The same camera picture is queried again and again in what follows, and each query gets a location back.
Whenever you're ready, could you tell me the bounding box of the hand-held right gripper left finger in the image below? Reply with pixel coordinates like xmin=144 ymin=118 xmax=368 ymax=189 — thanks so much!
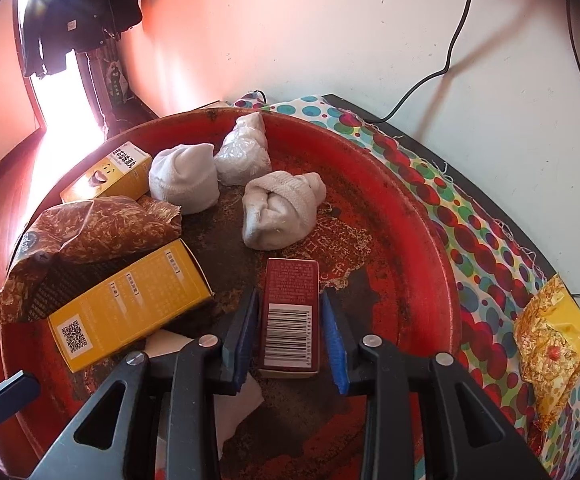
xmin=30 ymin=287 xmax=261 ymax=480

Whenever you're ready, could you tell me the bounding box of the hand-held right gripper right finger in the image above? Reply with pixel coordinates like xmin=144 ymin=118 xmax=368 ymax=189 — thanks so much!
xmin=320 ymin=287 xmax=536 ymax=480

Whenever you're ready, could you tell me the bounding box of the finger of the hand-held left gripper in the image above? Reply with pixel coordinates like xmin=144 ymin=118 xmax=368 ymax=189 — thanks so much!
xmin=0 ymin=370 xmax=40 ymax=423

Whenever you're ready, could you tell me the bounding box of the dark red barcode box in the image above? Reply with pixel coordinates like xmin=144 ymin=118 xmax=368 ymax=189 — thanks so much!
xmin=257 ymin=257 xmax=321 ymax=380

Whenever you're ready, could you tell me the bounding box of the large yellow box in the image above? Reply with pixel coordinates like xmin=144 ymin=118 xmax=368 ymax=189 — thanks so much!
xmin=47 ymin=239 xmax=215 ymax=374

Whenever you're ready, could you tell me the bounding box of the round red tray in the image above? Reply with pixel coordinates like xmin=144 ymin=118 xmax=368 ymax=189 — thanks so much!
xmin=0 ymin=107 xmax=463 ymax=480

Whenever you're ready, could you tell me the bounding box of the knotted white sock bundle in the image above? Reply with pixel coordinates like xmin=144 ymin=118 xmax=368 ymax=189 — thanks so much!
xmin=241 ymin=171 xmax=328 ymax=251

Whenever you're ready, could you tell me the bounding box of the brown chocolate snack packet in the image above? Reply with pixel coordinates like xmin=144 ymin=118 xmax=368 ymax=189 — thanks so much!
xmin=0 ymin=195 xmax=183 ymax=325

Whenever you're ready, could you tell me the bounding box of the white paper sheet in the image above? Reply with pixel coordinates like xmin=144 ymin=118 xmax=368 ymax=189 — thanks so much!
xmin=144 ymin=330 xmax=265 ymax=461

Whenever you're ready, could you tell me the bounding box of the polka dot tablecloth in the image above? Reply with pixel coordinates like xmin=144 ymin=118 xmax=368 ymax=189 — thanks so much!
xmin=232 ymin=92 xmax=580 ymax=480

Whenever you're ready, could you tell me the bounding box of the plastic-wrapped white bundle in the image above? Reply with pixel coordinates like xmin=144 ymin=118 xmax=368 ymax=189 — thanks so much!
xmin=214 ymin=112 xmax=273 ymax=187

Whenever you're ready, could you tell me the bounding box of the small yellow smiley-face box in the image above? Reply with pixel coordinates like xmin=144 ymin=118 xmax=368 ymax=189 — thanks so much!
xmin=60 ymin=141 xmax=153 ymax=204

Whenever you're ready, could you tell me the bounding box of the yellow snack packet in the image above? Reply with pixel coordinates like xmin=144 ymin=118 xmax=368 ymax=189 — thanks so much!
xmin=512 ymin=274 xmax=580 ymax=432

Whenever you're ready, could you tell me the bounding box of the hanging small bag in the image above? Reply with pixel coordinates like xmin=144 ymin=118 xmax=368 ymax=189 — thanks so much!
xmin=104 ymin=60 xmax=129 ymax=106

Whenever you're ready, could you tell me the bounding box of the hanging dark clothing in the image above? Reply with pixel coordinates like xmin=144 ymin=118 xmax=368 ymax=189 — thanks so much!
xmin=20 ymin=0 xmax=143 ymax=78

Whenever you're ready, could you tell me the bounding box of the black power cable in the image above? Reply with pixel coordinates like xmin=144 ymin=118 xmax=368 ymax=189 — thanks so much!
xmin=365 ymin=0 xmax=526 ymax=125

